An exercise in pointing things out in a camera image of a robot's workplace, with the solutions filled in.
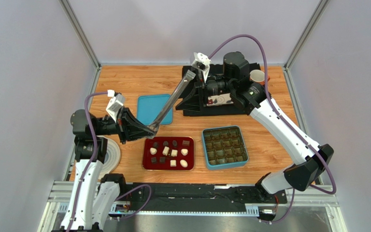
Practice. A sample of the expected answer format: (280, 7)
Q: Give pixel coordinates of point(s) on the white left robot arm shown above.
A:
(93, 195)

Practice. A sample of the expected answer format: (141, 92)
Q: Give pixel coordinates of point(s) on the orange mug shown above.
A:
(259, 76)

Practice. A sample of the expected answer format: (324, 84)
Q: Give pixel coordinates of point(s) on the red chocolate tray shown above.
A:
(169, 154)

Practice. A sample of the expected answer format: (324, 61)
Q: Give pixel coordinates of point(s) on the blue tin lid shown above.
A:
(149, 106)

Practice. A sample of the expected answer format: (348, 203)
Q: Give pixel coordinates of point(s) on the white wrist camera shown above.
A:
(202, 63)
(115, 103)

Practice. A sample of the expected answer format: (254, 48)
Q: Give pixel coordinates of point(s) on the blue chocolate tin box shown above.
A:
(224, 148)

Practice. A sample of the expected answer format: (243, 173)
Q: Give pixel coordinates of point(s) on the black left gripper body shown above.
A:
(107, 125)

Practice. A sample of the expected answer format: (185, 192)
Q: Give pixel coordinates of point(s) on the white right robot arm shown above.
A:
(310, 159)

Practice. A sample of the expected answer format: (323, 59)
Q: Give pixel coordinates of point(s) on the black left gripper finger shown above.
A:
(135, 132)
(129, 120)

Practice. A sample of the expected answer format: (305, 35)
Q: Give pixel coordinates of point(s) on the floral square plate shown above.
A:
(218, 100)

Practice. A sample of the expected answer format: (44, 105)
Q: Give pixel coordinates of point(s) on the white round plate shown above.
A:
(112, 158)

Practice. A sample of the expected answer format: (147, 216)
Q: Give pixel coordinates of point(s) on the black cloth placemat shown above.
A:
(216, 85)

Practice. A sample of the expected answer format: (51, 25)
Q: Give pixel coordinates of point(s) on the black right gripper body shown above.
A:
(200, 91)

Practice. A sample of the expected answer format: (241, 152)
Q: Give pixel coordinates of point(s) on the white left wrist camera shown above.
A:
(115, 103)

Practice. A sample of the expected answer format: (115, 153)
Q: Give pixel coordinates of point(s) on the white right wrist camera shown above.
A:
(202, 63)

